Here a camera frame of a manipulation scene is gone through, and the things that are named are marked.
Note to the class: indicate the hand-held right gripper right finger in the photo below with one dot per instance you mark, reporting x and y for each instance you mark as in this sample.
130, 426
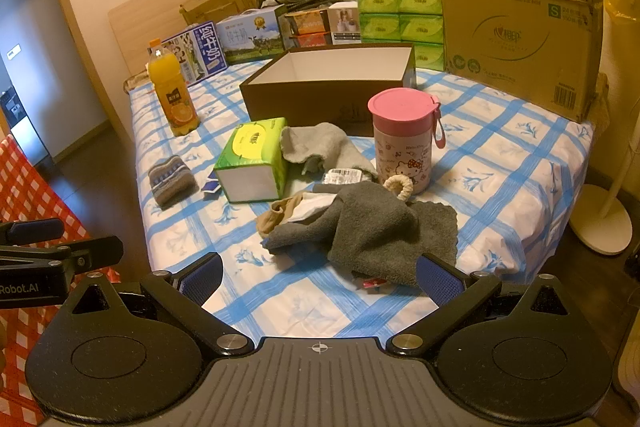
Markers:
437, 279

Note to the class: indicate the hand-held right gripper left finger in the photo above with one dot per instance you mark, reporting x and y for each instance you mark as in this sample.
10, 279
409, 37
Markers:
202, 279

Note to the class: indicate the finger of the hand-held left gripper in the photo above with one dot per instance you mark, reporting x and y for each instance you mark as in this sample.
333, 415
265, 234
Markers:
95, 252
30, 231

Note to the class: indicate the dark grey towel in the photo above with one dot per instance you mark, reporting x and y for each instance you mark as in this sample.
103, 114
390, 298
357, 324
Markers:
370, 232

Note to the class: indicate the patterned knitted sock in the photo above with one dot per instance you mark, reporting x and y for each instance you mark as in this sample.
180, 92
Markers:
170, 182

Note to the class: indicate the beige stocking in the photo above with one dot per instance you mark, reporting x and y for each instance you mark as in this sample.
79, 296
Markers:
280, 212

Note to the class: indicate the light grey towel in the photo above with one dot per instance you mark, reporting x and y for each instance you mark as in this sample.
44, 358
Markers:
320, 142

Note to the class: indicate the brown cardboard box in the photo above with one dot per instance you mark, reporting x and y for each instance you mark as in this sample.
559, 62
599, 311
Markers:
220, 2
300, 107

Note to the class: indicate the red checked cloth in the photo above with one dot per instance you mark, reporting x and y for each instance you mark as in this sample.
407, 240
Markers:
30, 187

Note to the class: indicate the small blue packet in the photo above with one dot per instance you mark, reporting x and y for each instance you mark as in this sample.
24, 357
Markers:
211, 184

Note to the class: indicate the black appliance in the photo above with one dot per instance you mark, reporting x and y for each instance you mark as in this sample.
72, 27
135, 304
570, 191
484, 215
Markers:
20, 127

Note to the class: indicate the blue checked bedsheet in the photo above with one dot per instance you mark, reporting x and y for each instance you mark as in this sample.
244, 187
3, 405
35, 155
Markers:
500, 167

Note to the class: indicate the clear plastic wrapped packet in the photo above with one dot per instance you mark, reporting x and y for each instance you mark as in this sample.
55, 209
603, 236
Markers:
342, 176

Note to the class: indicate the yellow-green tissue packet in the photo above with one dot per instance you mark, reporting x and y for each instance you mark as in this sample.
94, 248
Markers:
250, 147

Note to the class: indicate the pink lid cartoon cup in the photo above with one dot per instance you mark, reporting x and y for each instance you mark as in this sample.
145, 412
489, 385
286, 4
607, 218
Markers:
400, 142

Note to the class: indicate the white fan stand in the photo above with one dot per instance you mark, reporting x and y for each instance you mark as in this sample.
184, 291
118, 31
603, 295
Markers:
605, 227

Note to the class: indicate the orange juice bottle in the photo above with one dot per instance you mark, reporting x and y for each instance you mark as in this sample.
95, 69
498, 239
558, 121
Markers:
172, 92

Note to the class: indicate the blue milk carton box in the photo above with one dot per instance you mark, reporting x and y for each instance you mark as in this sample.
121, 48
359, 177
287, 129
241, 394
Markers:
200, 52

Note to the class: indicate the wooden headboard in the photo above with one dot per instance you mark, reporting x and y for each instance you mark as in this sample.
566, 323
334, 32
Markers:
150, 12

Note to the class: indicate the green meadow milk box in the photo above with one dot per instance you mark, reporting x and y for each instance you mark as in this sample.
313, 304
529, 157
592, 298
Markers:
250, 37

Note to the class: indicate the large printed cardboard box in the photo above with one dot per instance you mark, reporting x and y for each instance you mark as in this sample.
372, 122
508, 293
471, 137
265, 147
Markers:
520, 42

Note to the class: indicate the stack of green tissue packs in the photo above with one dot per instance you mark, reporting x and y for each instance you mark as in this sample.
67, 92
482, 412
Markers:
400, 24

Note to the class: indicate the red snack box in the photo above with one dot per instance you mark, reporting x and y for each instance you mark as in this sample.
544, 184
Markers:
312, 41

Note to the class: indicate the white picture box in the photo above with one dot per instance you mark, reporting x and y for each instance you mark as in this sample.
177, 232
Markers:
345, 24

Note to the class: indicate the orange snack box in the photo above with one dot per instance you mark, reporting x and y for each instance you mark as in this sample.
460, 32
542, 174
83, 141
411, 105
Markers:
307, 22

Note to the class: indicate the wooden door frame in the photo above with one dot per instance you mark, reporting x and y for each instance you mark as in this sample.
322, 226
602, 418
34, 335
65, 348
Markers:
72, 32

